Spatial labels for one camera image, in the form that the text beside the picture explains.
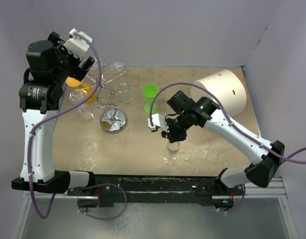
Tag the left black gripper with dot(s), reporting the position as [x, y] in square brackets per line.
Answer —
[77, 72]

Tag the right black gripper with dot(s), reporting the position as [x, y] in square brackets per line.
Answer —
[171, 135]

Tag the clear wine glass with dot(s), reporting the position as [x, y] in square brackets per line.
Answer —
[122, 87]
[169, 159]
[98, 64]

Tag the orange plastic wine glass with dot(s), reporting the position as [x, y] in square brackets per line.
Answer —
[87, 84]

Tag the clear glass with red item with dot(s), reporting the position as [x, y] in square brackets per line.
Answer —
[84, 111]

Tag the clear wine glass front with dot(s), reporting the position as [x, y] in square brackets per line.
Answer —
[169, 159]

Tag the green plastic wine glass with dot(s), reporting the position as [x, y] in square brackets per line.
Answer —
[149, 91]

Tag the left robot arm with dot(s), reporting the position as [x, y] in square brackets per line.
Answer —
[51, 62]

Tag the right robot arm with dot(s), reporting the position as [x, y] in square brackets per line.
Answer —
[205, 113]

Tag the white cylindrical container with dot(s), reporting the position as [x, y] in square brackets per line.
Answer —
[228, 88]

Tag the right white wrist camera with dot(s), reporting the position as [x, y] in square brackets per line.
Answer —
[157, 121]

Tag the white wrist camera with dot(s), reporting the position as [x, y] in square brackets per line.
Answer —
[77, 46]
[157, 121]

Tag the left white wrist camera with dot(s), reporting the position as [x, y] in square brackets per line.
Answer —
[77, 46]

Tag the silver wire glass rack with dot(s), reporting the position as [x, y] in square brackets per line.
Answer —
[112, 120]

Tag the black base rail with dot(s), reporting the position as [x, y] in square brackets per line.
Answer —
[201, 190]

